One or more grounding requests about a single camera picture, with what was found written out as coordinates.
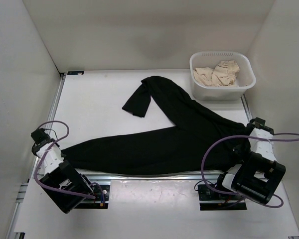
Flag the beige crumpled garment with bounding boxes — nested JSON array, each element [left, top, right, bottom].
[[193, 60, 240, 87]]

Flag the white plastic basket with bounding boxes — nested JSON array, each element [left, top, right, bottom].
[[189, 51, 256, 101]]

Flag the black trousers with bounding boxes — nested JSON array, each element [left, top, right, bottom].
[[62, 76, 247, 176]]

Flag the dark label sticker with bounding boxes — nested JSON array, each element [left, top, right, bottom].
[[67, 71, 84, 75]]

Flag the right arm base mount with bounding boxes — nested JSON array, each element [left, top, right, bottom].
[[194, 175, 247, 211]]

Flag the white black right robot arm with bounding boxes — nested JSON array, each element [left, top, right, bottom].
[[214, 118, 286, 205]]

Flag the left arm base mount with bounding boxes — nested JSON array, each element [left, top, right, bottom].
[[75, 180, 111, 210]]

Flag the aluminium front rail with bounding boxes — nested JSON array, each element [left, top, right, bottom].
[[84, 173, 227, 181]]

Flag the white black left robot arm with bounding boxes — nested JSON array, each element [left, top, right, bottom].
[[31, 128, 95, 214]]

